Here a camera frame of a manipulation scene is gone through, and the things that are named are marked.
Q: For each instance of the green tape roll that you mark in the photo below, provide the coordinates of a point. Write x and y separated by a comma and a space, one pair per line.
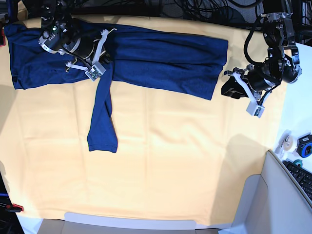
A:
298, 162

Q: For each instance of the red black clamp lower left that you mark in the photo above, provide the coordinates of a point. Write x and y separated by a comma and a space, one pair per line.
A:
14, 208

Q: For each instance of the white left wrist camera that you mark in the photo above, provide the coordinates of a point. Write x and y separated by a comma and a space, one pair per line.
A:
255, 110

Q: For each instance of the red black clamp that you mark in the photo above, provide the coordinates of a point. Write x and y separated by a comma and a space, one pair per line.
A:
14, 208
2, 40

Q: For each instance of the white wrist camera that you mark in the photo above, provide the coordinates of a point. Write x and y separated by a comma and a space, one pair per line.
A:
96, 71
255, 110

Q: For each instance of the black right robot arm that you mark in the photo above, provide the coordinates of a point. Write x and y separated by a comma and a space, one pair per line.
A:
57, 16

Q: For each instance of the yellow table cloth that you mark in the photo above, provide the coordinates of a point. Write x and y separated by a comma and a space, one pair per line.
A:
179, 157

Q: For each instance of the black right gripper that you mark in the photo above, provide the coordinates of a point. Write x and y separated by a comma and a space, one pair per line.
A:
81, 41

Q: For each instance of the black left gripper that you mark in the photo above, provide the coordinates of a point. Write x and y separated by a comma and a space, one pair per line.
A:
254, 81

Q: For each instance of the white tape dispenser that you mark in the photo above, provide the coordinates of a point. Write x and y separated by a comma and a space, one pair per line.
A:
287, 144

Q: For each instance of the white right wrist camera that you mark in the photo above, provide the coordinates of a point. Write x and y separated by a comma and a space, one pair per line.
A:
96, 71

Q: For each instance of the blue long-sleeve shirt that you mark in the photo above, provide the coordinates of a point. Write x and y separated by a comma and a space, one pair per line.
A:
188, 64

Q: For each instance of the red black clamp upper left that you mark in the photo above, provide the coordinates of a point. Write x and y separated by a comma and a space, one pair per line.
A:
2, 40

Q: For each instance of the blue black tape measure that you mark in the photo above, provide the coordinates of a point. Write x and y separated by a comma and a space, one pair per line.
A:
304, 148

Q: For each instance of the black keyboard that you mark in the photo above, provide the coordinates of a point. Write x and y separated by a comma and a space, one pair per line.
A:
301, 180

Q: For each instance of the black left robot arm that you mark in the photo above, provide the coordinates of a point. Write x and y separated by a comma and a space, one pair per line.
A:
282, 63

